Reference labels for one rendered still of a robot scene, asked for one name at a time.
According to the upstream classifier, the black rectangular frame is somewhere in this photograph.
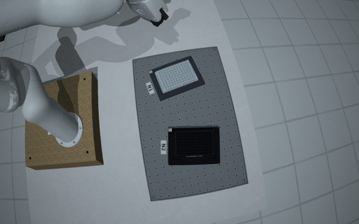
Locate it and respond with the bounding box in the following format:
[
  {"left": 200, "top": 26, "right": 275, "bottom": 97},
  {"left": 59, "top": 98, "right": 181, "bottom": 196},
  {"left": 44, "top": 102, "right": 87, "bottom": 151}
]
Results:
[{"left": 149, "top": 56, "right": 205, "bottom": 101}]

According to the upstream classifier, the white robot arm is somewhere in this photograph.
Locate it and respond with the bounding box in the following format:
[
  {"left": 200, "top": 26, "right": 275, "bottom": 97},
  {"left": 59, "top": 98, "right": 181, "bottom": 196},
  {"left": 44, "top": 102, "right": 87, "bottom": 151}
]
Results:
[{"left": 0, "top": 0, "right": 124, "bottom": 147}]

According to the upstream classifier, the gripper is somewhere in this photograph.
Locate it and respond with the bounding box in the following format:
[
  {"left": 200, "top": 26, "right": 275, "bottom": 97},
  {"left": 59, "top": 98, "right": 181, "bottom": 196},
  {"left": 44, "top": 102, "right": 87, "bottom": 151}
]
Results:
[{"left": 125, "top": 0, "right": 169, "bottom": 27}]

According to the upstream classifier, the white label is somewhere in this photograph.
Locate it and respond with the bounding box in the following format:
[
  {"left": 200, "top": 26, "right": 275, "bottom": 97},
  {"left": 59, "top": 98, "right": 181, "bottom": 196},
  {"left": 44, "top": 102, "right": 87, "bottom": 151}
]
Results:
[
  {"left": 146, "top": 82, "right": 155, "bottom": 94},
  {"left": 161, "top": 140, "right": 166, "bottom": 154}
]

